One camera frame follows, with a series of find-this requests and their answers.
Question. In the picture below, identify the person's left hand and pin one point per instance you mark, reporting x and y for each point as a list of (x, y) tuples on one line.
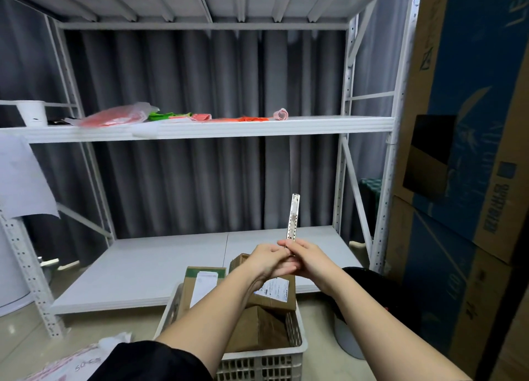
[(268, 263)]

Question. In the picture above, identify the person's right hand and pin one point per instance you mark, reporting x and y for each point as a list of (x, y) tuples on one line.
[(316, 267)]

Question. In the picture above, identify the taped cardboard box white label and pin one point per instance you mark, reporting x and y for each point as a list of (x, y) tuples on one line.
[(272, 298)]

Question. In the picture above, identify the plain brown cardboard box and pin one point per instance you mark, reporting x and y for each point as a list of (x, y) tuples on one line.
[(260, 329)]

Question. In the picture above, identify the tall cardboard box green-edged label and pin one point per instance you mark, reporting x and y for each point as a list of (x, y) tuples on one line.
[(202, 285)]

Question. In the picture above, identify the white woven sack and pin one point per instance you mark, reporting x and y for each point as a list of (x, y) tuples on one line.
[(78, 362)]

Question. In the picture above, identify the person's left forearm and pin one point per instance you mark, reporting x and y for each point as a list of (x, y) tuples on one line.
[(206, 323)]

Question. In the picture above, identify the person's right forearm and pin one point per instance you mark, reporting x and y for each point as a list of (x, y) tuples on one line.
[(392, 335)]

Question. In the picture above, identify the person's black left sleeve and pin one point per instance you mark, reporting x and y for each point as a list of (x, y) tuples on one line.
[(153, 362)]

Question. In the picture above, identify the clear plastic bag red contents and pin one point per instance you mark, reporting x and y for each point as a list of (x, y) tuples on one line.
[(115, 116)]

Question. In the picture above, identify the cardboard box black number print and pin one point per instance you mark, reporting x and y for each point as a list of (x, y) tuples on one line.
[(512, 347)]

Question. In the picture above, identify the green mesh bundle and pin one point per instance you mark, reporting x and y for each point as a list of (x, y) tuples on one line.
[(372, 203)]

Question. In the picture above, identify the white plastic slotted basket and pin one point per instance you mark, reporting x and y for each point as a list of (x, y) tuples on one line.
[(264, 364)]

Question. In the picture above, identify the grey curtain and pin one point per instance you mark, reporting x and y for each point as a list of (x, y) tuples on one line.
[(206, 178)]

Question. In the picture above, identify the pile of red ties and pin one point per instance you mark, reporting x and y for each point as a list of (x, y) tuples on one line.
[(244, 119)]

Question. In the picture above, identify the white metal shelf rack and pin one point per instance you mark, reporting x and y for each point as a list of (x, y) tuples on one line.
[(206, 128)]

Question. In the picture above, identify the pink roll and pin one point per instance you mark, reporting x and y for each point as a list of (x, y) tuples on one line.
[(281, 114)]

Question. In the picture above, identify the small red packet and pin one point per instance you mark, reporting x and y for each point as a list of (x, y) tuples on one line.
[(201, 117)]

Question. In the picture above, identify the flat white packet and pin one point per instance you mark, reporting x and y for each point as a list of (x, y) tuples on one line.
[(177, 118)]

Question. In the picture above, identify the white tape strip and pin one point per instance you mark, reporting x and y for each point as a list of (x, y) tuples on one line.
[(146, 130)]

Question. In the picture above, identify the green item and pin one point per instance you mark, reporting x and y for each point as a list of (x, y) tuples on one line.
[(161, 116)]

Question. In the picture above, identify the small white plastic part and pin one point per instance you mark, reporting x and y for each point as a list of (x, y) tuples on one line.
[(68, 265)]

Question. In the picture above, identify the white cylindrical appliance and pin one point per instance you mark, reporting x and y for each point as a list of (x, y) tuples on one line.
[(12, 277)]

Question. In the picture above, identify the white paper sheet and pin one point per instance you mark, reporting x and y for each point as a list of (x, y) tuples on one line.
[(25, 178)]

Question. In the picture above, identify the white paper cup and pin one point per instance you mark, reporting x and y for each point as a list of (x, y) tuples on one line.
[(33, 113)]

